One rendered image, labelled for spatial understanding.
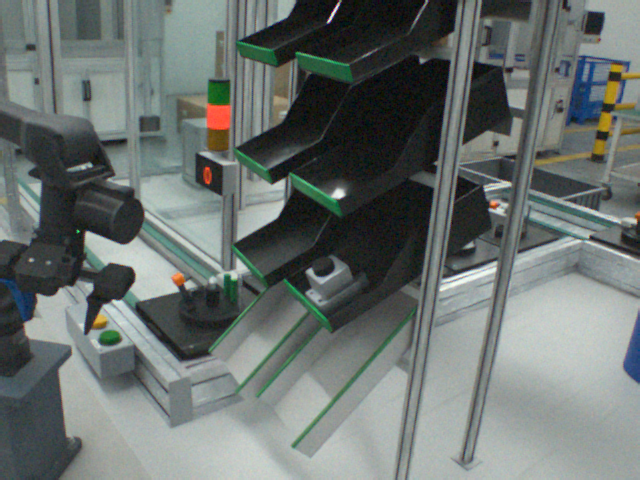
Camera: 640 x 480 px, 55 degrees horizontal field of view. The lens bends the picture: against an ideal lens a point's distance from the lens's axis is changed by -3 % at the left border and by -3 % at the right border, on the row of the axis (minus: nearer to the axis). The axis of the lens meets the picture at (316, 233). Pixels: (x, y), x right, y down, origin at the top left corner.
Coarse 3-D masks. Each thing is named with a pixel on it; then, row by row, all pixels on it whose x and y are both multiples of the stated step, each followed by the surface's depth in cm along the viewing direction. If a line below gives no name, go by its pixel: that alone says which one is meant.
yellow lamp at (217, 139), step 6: (210, 132) 136; (216, 132) 136; (222, 132) 136; (228, 132) 137; (210, 138) 137; (216, 138) 136; (222, 138) 137; (228, 138) 138; (210, 144) 137; (216, 144) 137; (222, 144) 137; (228, 144) 139; (210, 150) 138; (216, 150) 137; (222, 150) 138
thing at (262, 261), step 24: (288, 216) 105; (312, 216) 105; (336, 216) 94; (240, 240) 102; (264, 240) 104; (288, 240) 101; (312, 240) 99; (336, 240) 95; (264, 264) 98; (288, 264) 93
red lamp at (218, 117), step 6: (210, 108) 134; (216, 108) 134; (222, 108) 134; (228, 108) 135; (210, 114) 135; (216, 114) 134; (222, 114) 135; (228, 114) 136; (210, 120) 135; (216, 120) 135; (222, 120) 135; (228, 120) 136; (210, 126) 136; (216, 126) 135; (222, 126) 136; (228, 126) 137
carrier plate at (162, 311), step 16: (144, 304) 130; (160, 304) 131; (176, 304) 131; (160, 320) 125; (176, 320) 125; (176, 336) 119; (192, 336) 120; (208, 336) 120; (192, 352) 115; (208, 352) 117
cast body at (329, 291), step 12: (312, 264) 83; (324, 264) 82; (336, 264) 83; (312, 276) 82; (324, 276) 81; (336, 276) 81; (348, 276) 82; (360, 276) 86; (312, 288) 85; (324, 288) 81; (336, 288) 82; (348, 288) 83; (360, 288) 84; (312, 300) 83; (324, 300) 82; (336, 300) 83; (348, 300) 84; (324, 312) 82
